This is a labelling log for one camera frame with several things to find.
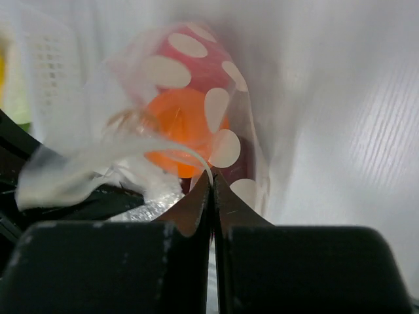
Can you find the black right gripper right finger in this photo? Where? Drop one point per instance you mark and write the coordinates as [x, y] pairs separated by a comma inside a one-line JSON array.
[[263, 268]]

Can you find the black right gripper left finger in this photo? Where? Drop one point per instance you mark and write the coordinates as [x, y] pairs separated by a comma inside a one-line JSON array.
[[114, 267]]

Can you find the white plastic basket tray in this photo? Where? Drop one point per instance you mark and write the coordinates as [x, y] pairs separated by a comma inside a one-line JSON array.
[[48, 50]]

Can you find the yellow banana bunch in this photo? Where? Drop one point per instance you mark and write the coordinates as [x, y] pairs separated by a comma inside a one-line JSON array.
[[3, 64]]

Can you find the clear polka dot zip bag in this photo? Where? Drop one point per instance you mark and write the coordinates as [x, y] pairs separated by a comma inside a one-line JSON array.
[[130, 144]]

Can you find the white radish with leaves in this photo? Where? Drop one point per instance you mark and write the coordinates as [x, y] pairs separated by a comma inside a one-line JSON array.
[[15, 103]]

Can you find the orange fruit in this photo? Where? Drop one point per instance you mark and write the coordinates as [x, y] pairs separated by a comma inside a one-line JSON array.
[[181, 118]]

